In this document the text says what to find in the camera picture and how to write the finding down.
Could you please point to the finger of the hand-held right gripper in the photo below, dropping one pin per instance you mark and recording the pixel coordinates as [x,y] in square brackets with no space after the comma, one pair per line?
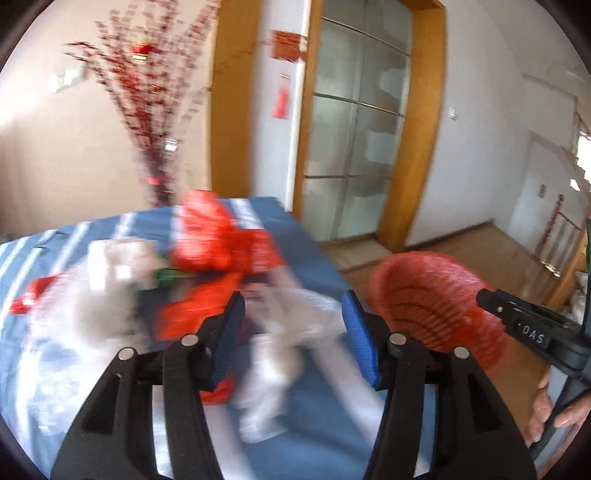
[512,318]

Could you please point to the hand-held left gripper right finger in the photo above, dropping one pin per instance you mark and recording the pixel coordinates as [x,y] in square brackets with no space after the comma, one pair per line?
[362,341]

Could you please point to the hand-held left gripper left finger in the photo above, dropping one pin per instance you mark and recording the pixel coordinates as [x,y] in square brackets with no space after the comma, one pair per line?
[228,341]

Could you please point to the white plastic bag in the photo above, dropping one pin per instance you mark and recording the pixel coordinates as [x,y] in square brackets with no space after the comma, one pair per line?
[120,263]
[291,318]

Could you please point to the red plastic basket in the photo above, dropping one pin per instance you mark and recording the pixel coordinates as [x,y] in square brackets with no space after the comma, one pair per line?
[429,300]

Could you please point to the red plastic liner bag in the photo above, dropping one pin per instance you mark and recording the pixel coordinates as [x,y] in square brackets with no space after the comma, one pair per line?
[415,281]

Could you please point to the green plastic bag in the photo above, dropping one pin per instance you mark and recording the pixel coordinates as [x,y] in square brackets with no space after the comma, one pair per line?
[167,278]

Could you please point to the large red plastic bag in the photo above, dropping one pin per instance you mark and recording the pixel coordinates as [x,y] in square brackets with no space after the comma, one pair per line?
[207,230]

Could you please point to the clear plastic bag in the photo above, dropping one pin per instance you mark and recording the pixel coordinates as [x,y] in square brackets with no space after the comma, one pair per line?
[83,323]

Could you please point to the small red plastic bag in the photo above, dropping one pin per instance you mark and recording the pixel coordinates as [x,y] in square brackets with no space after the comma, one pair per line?
[32,297]

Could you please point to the person's right hand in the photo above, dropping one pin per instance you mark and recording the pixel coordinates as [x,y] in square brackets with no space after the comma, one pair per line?
[538,410]

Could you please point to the wooden stair railing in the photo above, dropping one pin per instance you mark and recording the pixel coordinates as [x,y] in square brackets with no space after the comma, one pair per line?
[561,230]

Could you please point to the blue white striped tablecloth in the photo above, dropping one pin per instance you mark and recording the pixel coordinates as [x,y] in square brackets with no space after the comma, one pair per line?
[314,249]

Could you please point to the white door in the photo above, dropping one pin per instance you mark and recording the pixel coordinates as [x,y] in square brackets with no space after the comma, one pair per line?
[540,194]

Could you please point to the glass vase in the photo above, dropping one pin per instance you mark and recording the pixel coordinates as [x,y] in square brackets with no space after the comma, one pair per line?
[159,180]

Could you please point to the frosted glass door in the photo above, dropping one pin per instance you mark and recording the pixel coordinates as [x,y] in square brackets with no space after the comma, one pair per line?
[351,129]

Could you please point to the red berry branches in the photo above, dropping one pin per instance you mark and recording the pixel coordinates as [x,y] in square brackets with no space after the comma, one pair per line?
[138,92]

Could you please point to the red knot tassel ornament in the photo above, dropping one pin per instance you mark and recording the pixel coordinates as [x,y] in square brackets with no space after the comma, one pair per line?
[286,46]

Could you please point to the small red lantern ornament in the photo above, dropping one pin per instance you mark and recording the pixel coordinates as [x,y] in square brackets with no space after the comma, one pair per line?
[141,50]

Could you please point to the wooden door frame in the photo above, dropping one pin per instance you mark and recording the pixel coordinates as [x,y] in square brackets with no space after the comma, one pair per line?
[422,138]

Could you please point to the wooden wall trim post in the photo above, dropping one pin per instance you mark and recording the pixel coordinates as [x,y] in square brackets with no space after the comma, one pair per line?
[233,92]

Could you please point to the white double wall switch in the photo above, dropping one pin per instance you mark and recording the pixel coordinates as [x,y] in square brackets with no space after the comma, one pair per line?
[71,76]

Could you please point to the white wall socket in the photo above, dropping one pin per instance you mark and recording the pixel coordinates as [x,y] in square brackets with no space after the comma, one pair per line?
[57,83]

